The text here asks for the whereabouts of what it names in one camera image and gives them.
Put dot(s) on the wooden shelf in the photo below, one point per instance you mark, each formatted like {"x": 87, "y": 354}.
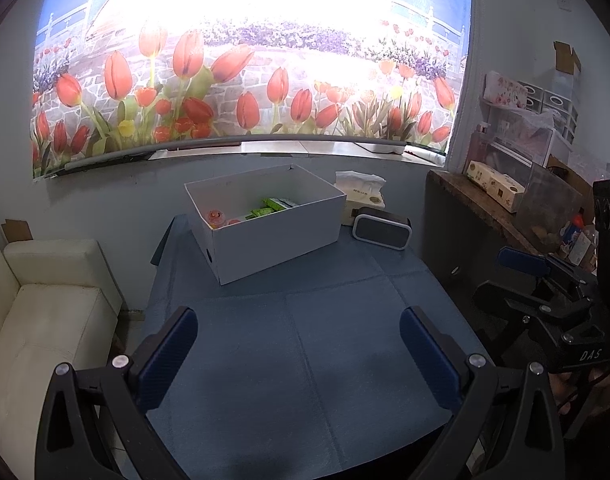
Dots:
{"x": 465, "y": 195}

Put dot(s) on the white sofa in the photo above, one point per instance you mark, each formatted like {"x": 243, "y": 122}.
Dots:
{"x": 50, "y": 310}

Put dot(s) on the clear storage box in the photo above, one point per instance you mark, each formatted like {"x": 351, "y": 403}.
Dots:
{"x": 515, "y": 140}

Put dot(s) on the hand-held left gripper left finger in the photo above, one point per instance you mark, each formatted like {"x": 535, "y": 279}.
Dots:
{"x": 167, "y": 355}

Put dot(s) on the open cardboard box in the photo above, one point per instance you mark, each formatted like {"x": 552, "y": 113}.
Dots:
{"x": 565, "y": 57}

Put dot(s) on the small drawer unit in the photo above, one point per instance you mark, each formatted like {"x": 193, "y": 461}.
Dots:
{"x": 555, "y": 102}

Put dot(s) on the clear plastic container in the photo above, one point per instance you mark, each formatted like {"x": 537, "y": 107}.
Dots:
{"x": 545, "y": 205}

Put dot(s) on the small pink jelly cup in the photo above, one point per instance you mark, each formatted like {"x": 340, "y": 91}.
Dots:
{"x": 216, "y": 217}

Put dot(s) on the floral box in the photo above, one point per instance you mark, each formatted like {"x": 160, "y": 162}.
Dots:
{"x": 505, "y": 91}

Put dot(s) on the cardboard piece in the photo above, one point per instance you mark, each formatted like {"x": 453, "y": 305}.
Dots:
{"x": 17, "y": 230}

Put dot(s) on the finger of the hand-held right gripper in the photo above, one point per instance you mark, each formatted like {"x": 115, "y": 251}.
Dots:
{"x": 520, "y": 259}
{"x": 525, "y": 300}

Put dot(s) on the grey speaker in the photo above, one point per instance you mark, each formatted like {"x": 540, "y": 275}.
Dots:
{"x": 381, "y": 227}

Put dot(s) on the white cardboard box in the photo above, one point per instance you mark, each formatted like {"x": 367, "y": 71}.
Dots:
{"x": 275, "y": 245}

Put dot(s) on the tulip wall poster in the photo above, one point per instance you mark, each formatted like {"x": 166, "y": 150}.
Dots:
{"x": 235, "y": 85}

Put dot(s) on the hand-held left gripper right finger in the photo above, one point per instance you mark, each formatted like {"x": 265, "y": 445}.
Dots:
{"x": 430, "y": 355}

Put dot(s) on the blue table cloth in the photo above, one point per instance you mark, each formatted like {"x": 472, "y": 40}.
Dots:
{"x": 305, "y": 320}

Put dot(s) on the colourful small box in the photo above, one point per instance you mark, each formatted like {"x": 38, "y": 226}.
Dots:
{"x": 577, "y": 242}

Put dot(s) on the grey pipe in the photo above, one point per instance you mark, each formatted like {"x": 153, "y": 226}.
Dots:
{"x": 265, "y": 140}

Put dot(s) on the white tissue pack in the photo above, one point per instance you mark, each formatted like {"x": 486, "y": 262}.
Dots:
{"x": 362, "y": 192}

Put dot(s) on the person's right hand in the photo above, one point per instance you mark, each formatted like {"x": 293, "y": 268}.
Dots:
{"x": 560, "y": 391}

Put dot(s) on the tan tissue box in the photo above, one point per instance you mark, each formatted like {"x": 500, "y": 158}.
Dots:
{"x": 495, "y": 185}

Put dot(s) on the pink bottle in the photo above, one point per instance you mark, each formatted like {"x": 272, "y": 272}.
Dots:
{"x": 477, "y": 142}

